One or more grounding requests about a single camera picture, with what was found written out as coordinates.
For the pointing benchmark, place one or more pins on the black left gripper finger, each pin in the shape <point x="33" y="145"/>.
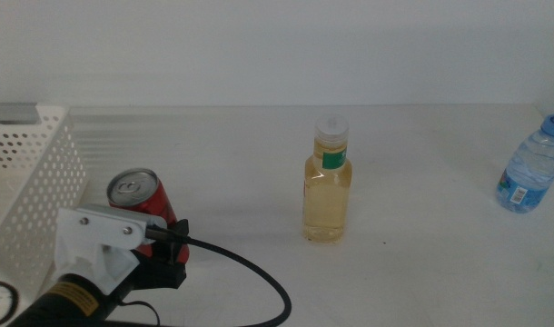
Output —
<point x="179" y="243"/>

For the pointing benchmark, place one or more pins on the red cola can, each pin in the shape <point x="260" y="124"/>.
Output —
<point x="131" y="187"/>

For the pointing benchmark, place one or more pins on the yellow liquid bottle white cap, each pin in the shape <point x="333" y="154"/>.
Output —
<point x="327" y="204"/>

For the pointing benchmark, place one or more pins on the clear water bottle blue cap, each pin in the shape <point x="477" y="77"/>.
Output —
<point x="529" y="172"/>

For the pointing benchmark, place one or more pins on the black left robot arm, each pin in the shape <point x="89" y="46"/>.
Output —
<point x="63" y="309"/>

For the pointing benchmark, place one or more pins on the white perforated plastic basket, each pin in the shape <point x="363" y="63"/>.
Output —
<point x="54" y="110"/>

